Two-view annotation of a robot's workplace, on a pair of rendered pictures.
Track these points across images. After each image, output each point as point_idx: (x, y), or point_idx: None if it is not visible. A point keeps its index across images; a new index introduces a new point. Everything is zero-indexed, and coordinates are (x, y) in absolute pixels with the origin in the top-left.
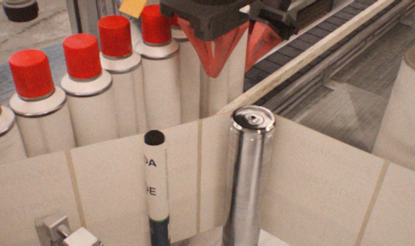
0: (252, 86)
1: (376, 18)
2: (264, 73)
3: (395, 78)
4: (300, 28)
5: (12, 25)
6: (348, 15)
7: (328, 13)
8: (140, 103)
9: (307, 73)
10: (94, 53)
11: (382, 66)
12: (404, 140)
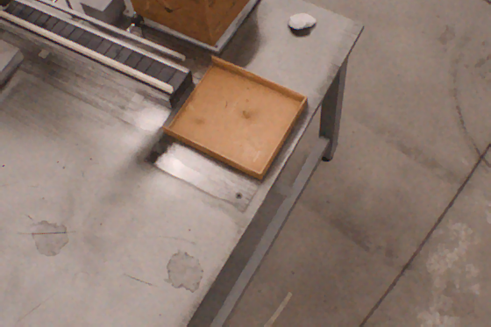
0: (16, 12)
1: (102, 63)
2: (28, 15)
3: (53, 85)
4: (3, 5)
5: None
6: (104, 47)
7: (110, 36)
8: None
9: (29, 32)
10: None
11: (67, 79)
12: None
